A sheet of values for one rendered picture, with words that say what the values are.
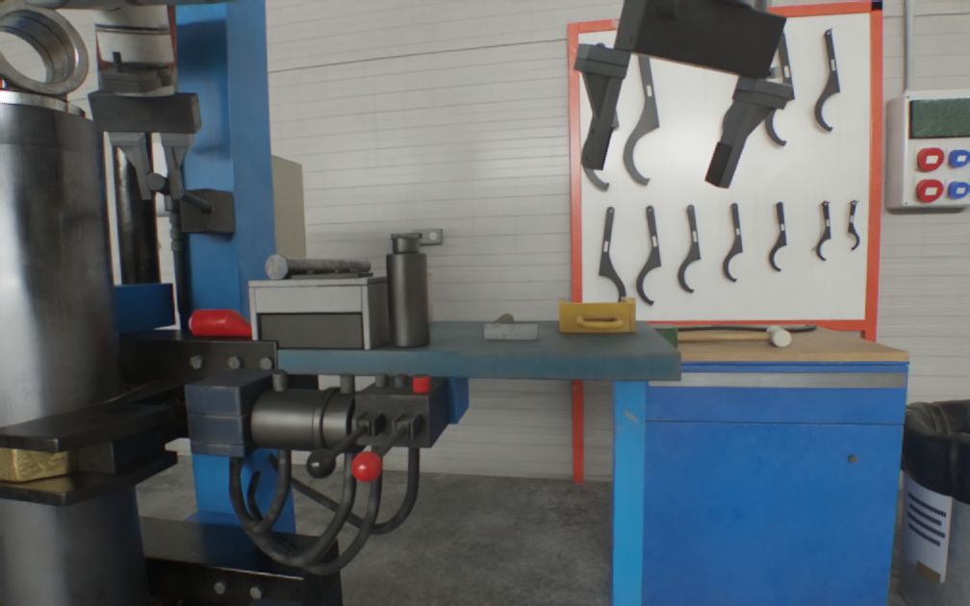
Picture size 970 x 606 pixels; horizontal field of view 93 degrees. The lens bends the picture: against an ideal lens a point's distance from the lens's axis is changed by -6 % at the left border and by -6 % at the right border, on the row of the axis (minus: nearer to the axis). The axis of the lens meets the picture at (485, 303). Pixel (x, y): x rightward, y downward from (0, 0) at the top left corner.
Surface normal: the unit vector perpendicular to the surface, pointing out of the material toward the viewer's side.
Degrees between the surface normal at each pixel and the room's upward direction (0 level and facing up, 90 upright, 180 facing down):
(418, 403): 90
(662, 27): 113
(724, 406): 90
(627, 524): 90
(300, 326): 90
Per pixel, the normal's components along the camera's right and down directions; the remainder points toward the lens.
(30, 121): 0.70, 0.04
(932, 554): -0.97, 0.10
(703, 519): -0.18, 0.09
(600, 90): 0.12, 0.47
